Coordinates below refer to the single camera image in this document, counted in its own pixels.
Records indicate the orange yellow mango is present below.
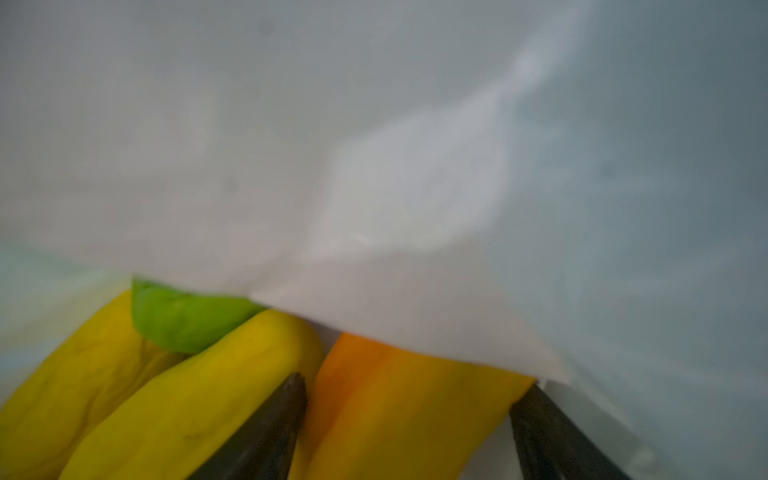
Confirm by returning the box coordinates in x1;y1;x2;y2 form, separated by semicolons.
289;333;535;479

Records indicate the white plastic bag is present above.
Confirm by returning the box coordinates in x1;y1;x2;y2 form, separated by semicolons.
1;1;767;479

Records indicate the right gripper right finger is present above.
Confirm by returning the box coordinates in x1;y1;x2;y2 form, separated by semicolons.
509;385;629;480

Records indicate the green fruit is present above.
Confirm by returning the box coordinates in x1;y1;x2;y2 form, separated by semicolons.
131;277;267;355

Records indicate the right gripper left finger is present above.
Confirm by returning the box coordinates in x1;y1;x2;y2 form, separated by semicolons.
190;372;307;480

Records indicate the yellow banana bunch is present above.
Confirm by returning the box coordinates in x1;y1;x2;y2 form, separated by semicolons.
1;292;323;479

